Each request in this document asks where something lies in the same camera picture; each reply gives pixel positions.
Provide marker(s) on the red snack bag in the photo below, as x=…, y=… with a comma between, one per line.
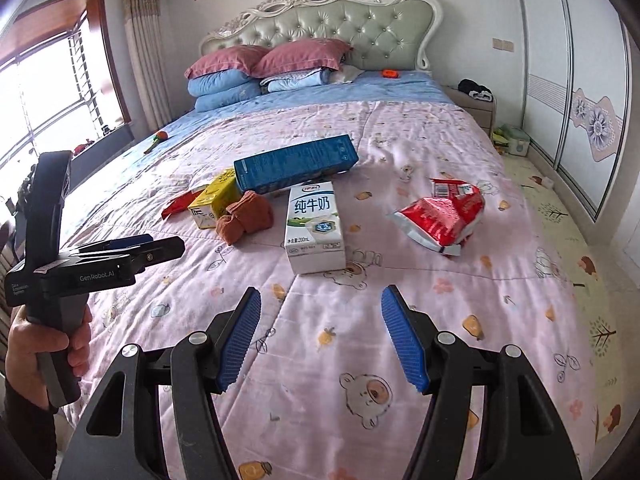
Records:
x=437, y=222

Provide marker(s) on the orange green toy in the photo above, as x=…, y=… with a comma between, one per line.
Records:
x=156, y=141

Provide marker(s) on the black clothes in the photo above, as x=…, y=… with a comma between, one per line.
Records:
x=475, y=89

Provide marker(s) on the white bed with tufted headboard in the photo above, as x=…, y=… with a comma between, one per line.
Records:
x=340, y=27

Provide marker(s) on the person's left hand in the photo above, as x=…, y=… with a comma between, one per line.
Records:
x=22, y=355

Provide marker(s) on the yellow drink carton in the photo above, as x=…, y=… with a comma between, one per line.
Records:
x=215, y=200

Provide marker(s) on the blue cardboard box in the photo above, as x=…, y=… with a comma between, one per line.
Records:
x=295, y=165

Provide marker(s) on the small orange item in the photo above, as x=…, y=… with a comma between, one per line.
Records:
x=390, y=73

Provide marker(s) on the window with wooden frame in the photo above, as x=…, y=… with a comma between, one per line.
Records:
x=55, y=80

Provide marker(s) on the blue folded quilt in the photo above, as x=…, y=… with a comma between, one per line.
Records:
x=222, y=89

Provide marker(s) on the beige nightstand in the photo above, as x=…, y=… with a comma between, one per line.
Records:
x=477, y=112

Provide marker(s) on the white milk carton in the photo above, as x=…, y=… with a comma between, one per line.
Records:
x=312, y=230

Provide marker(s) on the small red white packet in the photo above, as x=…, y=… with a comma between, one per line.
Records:
x=452, y=189

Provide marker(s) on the person's left forearm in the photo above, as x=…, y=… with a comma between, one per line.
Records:
x=27, y=435

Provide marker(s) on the white sliding door wardrobe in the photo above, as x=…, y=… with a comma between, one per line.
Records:
x=575, y=75

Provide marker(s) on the red windowsill item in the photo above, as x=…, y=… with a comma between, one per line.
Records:
x=83, y=148

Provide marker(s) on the printed floor mat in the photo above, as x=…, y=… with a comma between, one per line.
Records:
x=565, y=260

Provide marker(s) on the blue bed sheet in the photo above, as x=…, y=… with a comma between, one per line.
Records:
x=400, y=87

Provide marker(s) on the pink pillow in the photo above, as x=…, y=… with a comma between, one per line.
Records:
x=225, y=59
x=300, y=57

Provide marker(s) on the beige wall switch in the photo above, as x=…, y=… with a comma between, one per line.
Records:
x=503, y=44

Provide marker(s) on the light patterned folded blanket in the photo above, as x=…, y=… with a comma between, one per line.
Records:
x=295, y=80

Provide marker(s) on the beige curtain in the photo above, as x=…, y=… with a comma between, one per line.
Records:
x=145, y=45

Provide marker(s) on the red flat packet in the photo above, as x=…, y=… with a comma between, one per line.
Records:
x=177, y=205

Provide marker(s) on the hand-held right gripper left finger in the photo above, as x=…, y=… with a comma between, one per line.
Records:
x=240, y=342

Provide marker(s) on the grey white cloth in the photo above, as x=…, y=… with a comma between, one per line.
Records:
x=347, y=74

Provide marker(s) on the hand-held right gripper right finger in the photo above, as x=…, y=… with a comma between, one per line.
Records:
x=405, y=342

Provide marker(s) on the green storage box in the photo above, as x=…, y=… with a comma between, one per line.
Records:
x=512, y=141

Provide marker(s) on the pink printed blanket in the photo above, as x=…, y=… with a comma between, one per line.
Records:
x=380, y=270

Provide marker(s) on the brown socks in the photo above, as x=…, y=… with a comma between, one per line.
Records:
x=247, y=215

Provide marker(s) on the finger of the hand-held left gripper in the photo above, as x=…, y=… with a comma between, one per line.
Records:
x=125, y=242
x=155, y=255

